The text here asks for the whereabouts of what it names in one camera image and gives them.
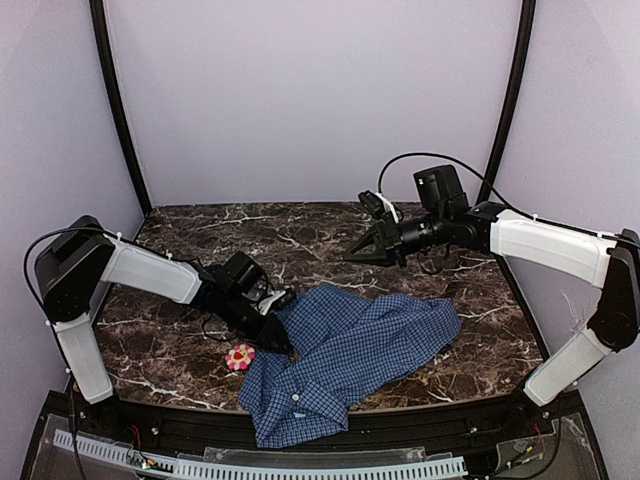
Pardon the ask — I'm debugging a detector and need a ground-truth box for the right black frame post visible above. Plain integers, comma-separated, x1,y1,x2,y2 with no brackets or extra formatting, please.
477,0,537,202

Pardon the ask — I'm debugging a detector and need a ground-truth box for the black aluminium front rail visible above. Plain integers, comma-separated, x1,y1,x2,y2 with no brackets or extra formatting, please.
119,399,521,457

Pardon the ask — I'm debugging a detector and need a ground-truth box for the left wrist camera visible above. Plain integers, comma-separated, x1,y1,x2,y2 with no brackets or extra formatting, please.
258,288,296,315

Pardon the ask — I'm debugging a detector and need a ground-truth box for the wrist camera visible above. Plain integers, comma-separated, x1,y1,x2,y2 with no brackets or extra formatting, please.
258,288,296,315
358,190,403,223

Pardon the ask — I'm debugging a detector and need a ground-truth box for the black frame post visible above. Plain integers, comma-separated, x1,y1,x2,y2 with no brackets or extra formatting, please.
477,0,537,202
89,0,153,218

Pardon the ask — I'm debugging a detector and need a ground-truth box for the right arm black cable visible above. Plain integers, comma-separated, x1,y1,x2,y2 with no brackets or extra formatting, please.
377,152,539,221

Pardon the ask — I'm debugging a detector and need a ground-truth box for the left black frame post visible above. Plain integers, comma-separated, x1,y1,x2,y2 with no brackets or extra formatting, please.
89,0,153,218

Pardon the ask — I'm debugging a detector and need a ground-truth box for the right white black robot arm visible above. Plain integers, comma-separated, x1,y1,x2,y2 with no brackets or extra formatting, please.
343,165,639,407

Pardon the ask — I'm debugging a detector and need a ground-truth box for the blue checkered shirt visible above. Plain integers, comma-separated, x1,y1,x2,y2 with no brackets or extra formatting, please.
238,284,461,432

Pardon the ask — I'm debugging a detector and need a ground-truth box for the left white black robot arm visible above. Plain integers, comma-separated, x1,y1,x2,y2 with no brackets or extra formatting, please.
22,215,295,405

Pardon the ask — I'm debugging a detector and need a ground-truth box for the white slotted cable duct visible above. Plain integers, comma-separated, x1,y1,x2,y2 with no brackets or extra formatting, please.
50,429,468,479

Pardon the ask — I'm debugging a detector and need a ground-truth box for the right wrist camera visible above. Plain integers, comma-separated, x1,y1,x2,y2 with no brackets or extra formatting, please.
358,190,403,223

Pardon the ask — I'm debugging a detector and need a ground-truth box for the pink flower brooch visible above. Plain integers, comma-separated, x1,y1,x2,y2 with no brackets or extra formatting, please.
225,344,256,372

